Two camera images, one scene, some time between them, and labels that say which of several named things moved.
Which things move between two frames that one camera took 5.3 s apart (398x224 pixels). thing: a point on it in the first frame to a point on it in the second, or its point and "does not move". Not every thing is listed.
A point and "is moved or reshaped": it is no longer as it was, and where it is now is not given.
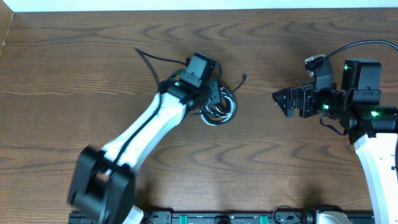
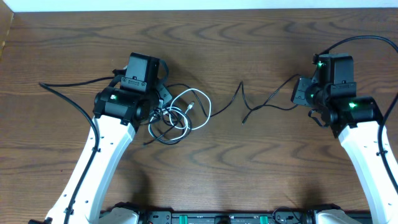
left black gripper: (214, 94) to (165, 92)
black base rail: (286, 218) does not move
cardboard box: (6, 17) does not move
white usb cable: (221, 113) is moved or reshaped
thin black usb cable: (221, 113) to (254, 107)
